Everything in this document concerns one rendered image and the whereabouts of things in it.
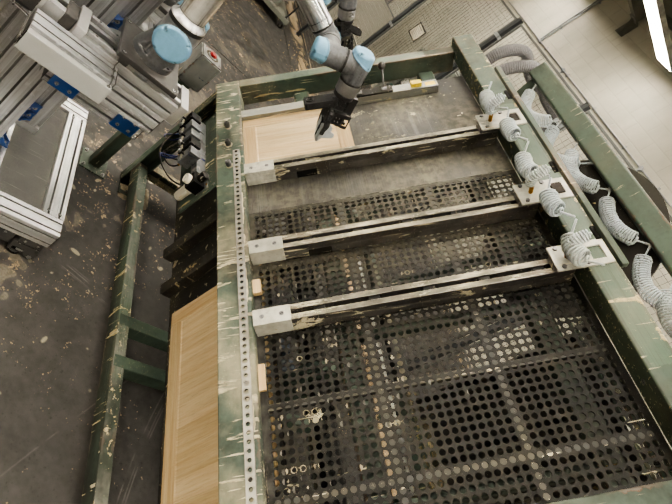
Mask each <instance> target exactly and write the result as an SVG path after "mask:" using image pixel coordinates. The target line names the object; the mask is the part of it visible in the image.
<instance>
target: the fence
mask: <svg viewBox="0 0 672 504"><path fill-rule="evenodd" d="M429 81H435V83H436V84H433V85H427V86H426V85H425V83H424V82H429ZM421 82H422V86H420V87H414V88H411V86H410V83H409V84H402V85H396V86H392V88H393V92H390V93H384V94H378V95H372V96H366V97H360V98H357V99H358V100H359V101H358V103H357V105H361V104H367V103H373V102H379V101H385V100H392V99H398V98H404V97H410V96H416V95H422V94H428V93H434V92H438V86H439V85H438V83H437V81H436V79H433V80H427V81H421ZM300 111H306V110H305V108H304V102H303V101H299V102H293V103H287V104H281V105H275V106H269V107H263V108H256V109H250V110H244V111H241V117H242V121H245V120H251V119H258V118H264V117H270V116H276V115H282V114H288V113H294V112H300Z"/></svg>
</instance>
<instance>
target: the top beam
mask: <svg viewBox="0 0 672 504"><path fill-rule="evenodd" d="M452 47H453V48H454V50H455V51H454V53H455V57H454V61H455V63H456V64H457V66H458V68H459V70H460V72H461V73H462V75H463V77H464V79H465V80H466V82H467V84H468V86H469V88H470V89H471V91H472V93H473V95H474V97H475V98H476V100H477V102H478V104H479V105H480V102H479V94H480V92H481V91H483V90H487V89H488V87H489V85H490V82H491V81H492V85H491V87H490V90H491V91H493V93H494V94H495V97H496V95H497V96H498V94H500V93H502V94H503V95H505V94H504V90H507V89H506V88H505V86H504V85H503V83H502V81H501V80H500V78H499V77H498V75H497V74H496V72H495V71H494V69H493V67H492V66H491V64H490V62H489V61H488V59H487V58H486V56H485V55H484V53H483V51H482V50H481V48H480V47H479V45H478V44H477V42H476V41H475V39H474V37H473V36H472V34H466V35H460V36H454V37H453V38H452ZM498 97H499V96H498ZM496 99H497V97H496ZM503 100H504V99H503ZM480 107H481V105H480ZM500 107H508V109H510V110H511V109H517V108H518V107H517V105H516V103H515V102H514V100H513V99H508V98H507V97H505V100H504V102H502V103H500ZM481 109H482V107H481ZM508 109H498V111H505V110H508ZM482 111H483V113H484V114H485V112H484V110H483V109H482ZM498 111H497V112H498ZM517 126H518V127H519V128H520V129H521V134H520V137H524V138H527V139H528V141H529V144H528V147H527V150H526V152H528V153H530V155H531V156H532V159H533V162H534V163H535V164H537V165H538V166H541V168H542V165H545V164H546V165H547V166H548V167H550V165H549V164H548V163H549V161H552V160H551V158H550V157H549V155H548V153H547V152H546V150H545V149H544V147H543V146H542V144H541V143H540V141H539V139H538V138H537V136H536V135H535V133H534V132H533V130H532V128H531V127H530V125H529V124H528V122H527V124H523V125H517ZM497 138H498V139H499V141H500V143H501V145H502V146H503V148H504V150H505V152H506V154H507V155H508V157H509V159H510V161H511V163H512V164H513V166H514V168H515V162H514V156H515V155H516V154H517V153H518V152H523V151H524V149H525V146H526V143H527V140H523V139H520V138H518V139H517V140H516V141H513V142H509V141H507V140H506V139H505V138H504V137H503V135H502V134H501V132H500V129H499V128H498V134H497ZM515 170H516V171H517V169H516V168H515ZM561 200H562V201H563V202H564V203H565V209H564V212H566V213H569V214H572V215H575V216H576V217H575V218H573V217H570V216H567V215H565V214H561V215H560V216H558V217H551V216H549V215H548V214H547V213H546V212H545V211H544V209H543V207H542V206H541V204H540V203H539V206H538V211H539V212H540V214H541V216H542V218H543V220H544V221H545V223H546V225H547V227H548V229H549V230H550V232H551V234H552V236H553V237H554V239H555V241H556V243H557V245H558V246H559V245H561V243H560V241H561V239H560V237H561V236H562V235H563V234H565V233H568V232H571V229H572V226H573V223H574V221H575V219H578V220H577V223H576V226H575V229H574V232H573V233H576V232H577V233H578V234H579V231H580V232H581V231H582V230H585V229H587V230H588V232H591V231H590V229H589V226H592V225H593V224H592V222H591V221H590V219H589V218H588V216H587V215H586V213H585V211H584V210H583V208H582V207H581V205H580V204H579V202H578V200H577V199H576V197H575V196H573V197H569V198H564V199H561ZM581 233H582V232H581ZM587 249H589V250H590V252H591V253H590V254H591V255H592V257H593V259H597V258H603V257H606V256H605V254H604V253H603V251H602V250H601V248H600V246H599V245H598V246H592V247H587ZM615 261H616V260H615ZM574 275H575V277H576V278H577V280H578V282H579V284H580V286H581V287H582V289H583V291H584V293H585V295H586V296H587V298H588V300H589V302H590V303H591V305H592V307H593V309H594V311H595V312H596V314H597V316H598V318H599V320H600V321H601V323H602V325H603V327H604V328H605V330H606V332H607V334H608V336H609V337H610V339H611V341H612V343H613V344H614V346H615V348H616V350H617V352H618V353H619V355H620V357H621V359H622V361H623V362H624V364H625V366H626V368H627V369H628V371H629V373H630V375H631V377H632V378H633V380H634V382H635V384H636V386H637V387H638V389H639V391H640V393H641V394H642V396H643V398H644V400H645V402H646V403H647V405H648V407H649V409H650V410H651V412H652V414H653V416H654V418H655V419H656V421H657V423H658V425H659V427H660V428H661V430H662V432H663V434H664V435H665V437H666V439H667V441H668V443H669V444H670V446H671V448H672V347H671V346H670V344H669V342H668V341H667V339H666V338H665V336H664V335H663V333H662V331H661V330H660V328H659V327H658V325H657V324H656V322H655V321H654V319H653V317H652V316H651V314H650V313H649V311H648V310H647V308H646V306H645V305H644V303H643V302H642V300H641V299H640V297H639V296H638V294H637V292H636V291H635V289H634V288H633V286H632V285H631V283H630V281H629V280H628V278H627V277H626V275H625V274H624V272H623V270H622V269H621V268H620V266H619V265H618V263H617V261H616V262H614V263H609V264H605V266H602V265H598V266H592V267H586V268H580V269H576V271H575V273H574Z"/></svg>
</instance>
